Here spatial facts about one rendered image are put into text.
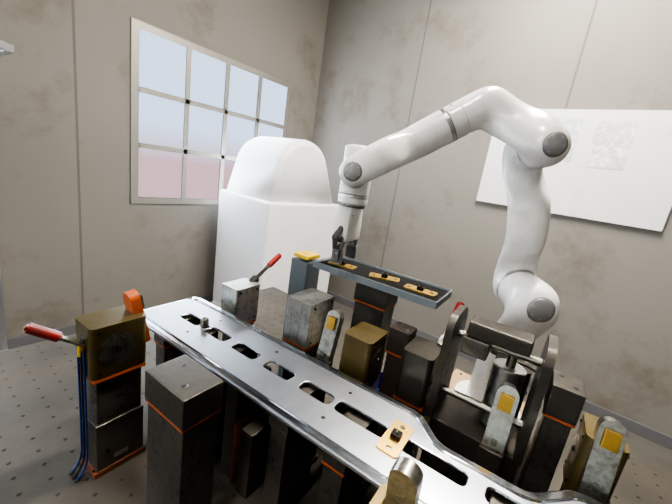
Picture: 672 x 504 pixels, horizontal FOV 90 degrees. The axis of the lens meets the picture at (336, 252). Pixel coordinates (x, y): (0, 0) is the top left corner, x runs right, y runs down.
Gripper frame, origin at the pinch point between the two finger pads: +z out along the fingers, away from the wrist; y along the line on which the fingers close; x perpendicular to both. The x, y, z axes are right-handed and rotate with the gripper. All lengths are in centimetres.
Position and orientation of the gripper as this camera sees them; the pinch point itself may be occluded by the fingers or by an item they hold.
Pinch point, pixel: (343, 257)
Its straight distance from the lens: 98.3
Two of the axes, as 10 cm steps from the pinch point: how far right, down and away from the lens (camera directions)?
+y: -4.5, 1.4, -8.8
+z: -1.5, 9.6, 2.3
